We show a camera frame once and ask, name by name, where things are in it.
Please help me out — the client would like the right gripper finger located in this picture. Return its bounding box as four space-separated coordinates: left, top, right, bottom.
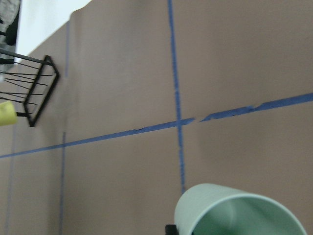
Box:
165 224 179 235

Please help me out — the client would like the light green cup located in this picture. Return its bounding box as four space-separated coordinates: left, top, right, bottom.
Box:
174 184 307 235

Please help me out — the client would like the yellow cup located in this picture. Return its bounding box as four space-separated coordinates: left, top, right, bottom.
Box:
0 101 17 126

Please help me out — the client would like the black wire cup rack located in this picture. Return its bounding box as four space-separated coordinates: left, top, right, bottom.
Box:
0 49 60 127

